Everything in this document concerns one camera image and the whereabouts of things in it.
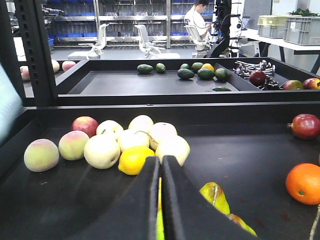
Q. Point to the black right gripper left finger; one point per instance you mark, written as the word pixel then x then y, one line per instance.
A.
pixel 134 216

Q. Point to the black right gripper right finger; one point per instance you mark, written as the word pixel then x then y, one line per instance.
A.
pixel 187 215

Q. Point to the yellow lemon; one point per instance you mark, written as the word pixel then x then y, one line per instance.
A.
pixel 132 160

